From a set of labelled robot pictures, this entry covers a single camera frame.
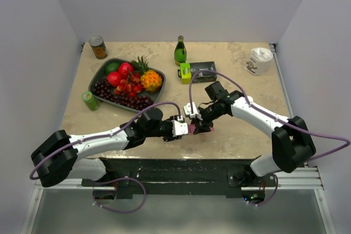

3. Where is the green lime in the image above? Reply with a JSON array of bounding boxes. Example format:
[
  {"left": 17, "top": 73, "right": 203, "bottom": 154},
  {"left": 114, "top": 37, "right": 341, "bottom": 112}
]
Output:
[{"left": 105, "top": 62, "right": 120, "bottom": 75}]

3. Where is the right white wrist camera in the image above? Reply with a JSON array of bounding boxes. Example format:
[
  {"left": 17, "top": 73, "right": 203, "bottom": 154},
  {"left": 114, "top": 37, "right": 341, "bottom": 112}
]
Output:
[{"left": 183, "top": 102, "right": 202, "bottom": 120}]

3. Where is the pink weekly pill organizer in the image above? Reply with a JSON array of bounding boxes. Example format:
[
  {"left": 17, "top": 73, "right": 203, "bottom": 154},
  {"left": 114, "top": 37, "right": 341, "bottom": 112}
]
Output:
[{"left": 188, "top": 124, "right": 214, "bottom": 133}]

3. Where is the red apple upper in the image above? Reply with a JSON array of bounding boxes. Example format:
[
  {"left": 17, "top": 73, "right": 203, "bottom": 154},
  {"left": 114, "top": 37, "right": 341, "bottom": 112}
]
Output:
[{"left": 118, "top": 62, "right": 134, "bottom": 79}]

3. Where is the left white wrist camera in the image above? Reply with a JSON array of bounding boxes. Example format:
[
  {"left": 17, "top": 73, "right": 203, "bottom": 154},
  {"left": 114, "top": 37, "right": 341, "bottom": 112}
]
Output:
[{"left": 172, "top": 120, "right": 189, "bottom": 137}]

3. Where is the small pineapple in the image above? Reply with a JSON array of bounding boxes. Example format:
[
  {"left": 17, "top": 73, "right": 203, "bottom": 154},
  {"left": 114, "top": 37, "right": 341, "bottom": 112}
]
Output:
[{"left": 131, "top": 56, "right": 149, "bottom": 75}]

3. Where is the tin food can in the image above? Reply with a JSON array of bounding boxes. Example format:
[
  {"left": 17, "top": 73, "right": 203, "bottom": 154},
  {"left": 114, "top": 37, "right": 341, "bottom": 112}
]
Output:
[{"left": 89, "top": 36, "right": 108, "bottom": 59}]

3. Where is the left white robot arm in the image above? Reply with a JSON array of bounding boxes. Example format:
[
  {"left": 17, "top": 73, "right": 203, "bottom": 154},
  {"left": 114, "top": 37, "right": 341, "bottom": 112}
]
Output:
[{"left": 30, "top": 107, "right": 188, "bottom": 187}]

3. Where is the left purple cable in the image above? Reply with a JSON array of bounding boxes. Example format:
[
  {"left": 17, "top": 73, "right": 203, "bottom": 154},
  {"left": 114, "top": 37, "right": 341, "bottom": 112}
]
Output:
[{"left": 29, "top": 101, "right": 182, "bottom": 214}]

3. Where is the dark grey fruit tray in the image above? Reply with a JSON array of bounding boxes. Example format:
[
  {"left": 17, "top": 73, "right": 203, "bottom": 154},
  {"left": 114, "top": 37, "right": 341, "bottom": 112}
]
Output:
[{"left": 89, "top": 58, "right": 166, "bottom": 101}]

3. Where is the green glass bottle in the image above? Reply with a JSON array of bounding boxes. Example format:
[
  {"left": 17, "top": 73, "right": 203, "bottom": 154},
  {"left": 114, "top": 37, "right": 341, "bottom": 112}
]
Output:
[{"left": 174, "top": 36, "right": 187, "bottom": 65}]

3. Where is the black and green box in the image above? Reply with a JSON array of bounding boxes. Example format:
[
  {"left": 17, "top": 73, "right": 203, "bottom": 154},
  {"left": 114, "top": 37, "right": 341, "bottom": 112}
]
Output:
[{"left": 177, "top": 61, "right": 219, "bottom": 85}]

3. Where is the red apple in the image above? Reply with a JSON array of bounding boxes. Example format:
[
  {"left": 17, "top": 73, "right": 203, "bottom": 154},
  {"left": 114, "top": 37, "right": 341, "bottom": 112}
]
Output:
[
  {"left": 106, "top": 71, "right": 122, "bottom": 87},
  {"left": 118, "top": 62, "right": 134, "bottom": 79}
]

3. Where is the green lidded pill bottle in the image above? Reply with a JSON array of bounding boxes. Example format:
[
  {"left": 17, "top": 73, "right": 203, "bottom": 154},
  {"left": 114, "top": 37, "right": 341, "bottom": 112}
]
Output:
[{"left": 82, "top": 91, "right": 99, "bottom": 111}]

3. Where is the white toilet paper roll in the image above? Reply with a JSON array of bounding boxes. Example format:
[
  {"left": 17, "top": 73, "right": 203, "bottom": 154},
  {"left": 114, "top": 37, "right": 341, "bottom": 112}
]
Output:
[{"left": 245, "top": 48, "right": 273, "bottom": 76}]

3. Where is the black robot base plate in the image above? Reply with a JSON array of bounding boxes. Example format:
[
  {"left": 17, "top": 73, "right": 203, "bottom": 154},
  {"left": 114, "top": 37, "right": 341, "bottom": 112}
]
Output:
[{"left": 82, "top": 158, "right": 276, "bottom": 199}]

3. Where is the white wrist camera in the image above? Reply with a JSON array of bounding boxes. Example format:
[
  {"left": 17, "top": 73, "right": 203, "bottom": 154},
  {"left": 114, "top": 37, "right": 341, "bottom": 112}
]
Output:
[
  {"left": 172, "top": 120, "right": 189, "bottom": 137},
  {"left": 183, "top": 102, "right": 202, "bottom": 120}
]

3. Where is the red apple lower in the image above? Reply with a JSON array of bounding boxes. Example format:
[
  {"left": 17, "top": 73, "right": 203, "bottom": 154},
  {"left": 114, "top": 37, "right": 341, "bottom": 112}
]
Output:
[{"left": 106, "top": 71, "right": 122, "bottom": 87}]

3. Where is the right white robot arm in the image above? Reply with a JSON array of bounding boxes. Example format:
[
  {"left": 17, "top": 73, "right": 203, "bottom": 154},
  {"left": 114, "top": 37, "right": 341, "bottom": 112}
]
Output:
[{"left": 190, "top": 81, "right": 316, "bottom": 186}]

